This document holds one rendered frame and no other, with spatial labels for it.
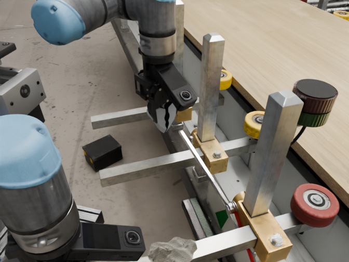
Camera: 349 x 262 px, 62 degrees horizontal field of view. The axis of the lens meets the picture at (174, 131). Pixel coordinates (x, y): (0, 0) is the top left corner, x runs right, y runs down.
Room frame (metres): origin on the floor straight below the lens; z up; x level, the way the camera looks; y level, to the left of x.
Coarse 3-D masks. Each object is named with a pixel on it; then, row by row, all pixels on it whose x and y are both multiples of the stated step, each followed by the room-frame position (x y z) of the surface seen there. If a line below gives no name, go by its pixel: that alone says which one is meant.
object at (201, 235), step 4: (188, 200) 0.49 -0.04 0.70; (184, 204) 0.48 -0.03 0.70; (188, 204) 0.48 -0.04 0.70; (188, 208) 0.47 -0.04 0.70; (192, 208) 0.47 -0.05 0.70; (188, 212) 0.46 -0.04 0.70; (192, 212) 0.46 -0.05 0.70; (192, 216) 0.44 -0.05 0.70; (196, 216) 0.44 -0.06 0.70; (192, 220) 0.43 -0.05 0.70; (196, 220) 0.43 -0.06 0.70; (196, 224) 0.42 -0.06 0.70; (196, 228) 0.41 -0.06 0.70; (200, 228) 0.41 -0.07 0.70; (196, 232) 0.40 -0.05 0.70; (200, 232) 0.40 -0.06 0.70; (200, 236) 0.39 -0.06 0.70; (204, 236) 0.39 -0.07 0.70
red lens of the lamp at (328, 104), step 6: (294, 84) 0.38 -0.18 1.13; (330, 84) 0.38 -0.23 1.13; (294, 90) 0.36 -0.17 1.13; (336, 90) 0.36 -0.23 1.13; (300, 96) 0.35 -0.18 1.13; (306, 96) 0.34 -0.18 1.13; (336, 96) 0.34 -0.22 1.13; (306, 102) 0.34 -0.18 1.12; (312, 102) 0.34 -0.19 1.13; (318, 102) 0.33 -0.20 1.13; (324, 102) 0.33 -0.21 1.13; (330, 102) 0.34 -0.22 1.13; (306, 108) 0.34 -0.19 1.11; (312, 108) 0.33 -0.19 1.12; (318, 108) 0.33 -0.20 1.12; (324, 108) 0.33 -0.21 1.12; (330, 108) 0.34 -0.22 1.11
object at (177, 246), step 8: (176, 240) 0.28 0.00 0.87; (184, 240) 0.28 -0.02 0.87; (192, 240) 0.28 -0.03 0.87; (152, 248) 0.27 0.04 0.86; (160, 248) 0.26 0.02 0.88; (168, 248) 0.26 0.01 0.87; (176, 248) 0.26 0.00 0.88; (184, 248) 0.26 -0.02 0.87; (192, 248) 0.27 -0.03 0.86; (152, 256) 0.25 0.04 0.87; (160, 256) 0.25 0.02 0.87; (168, 256) 0.25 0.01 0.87; (176, 256) 0.25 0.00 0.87; (184, 256) 0.25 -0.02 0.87; (192, 256) 0.25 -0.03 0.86
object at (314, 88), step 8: (304, 80) 0.39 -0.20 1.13; (312, 80) 0.39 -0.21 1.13; (304, 88) 0.36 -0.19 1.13; (312, 88) 0.36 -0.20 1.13; (320, 88) 0.36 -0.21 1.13; (328, 88) 0.36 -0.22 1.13; (312, 96) 0.34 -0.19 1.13; (320, 96) 0.34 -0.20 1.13; (328, 96) 0.34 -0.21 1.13; (296, 128) 0.34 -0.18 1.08; (304, 128) 0.36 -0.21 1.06; (296, 136) 0.36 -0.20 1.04
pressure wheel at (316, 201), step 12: (300, 192) 0.36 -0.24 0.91; (312, 192) 0.36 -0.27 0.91; (324, 192) 0.36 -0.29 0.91; (300, 204) 0.33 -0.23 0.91; (312, 204) 0.33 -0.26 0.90; (324, 204) 0.33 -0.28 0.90; (336, 204) 0.33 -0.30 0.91; (300, 216) 0.32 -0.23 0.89; (312, 216) 0.31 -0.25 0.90; (324, 216) 0.30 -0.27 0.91
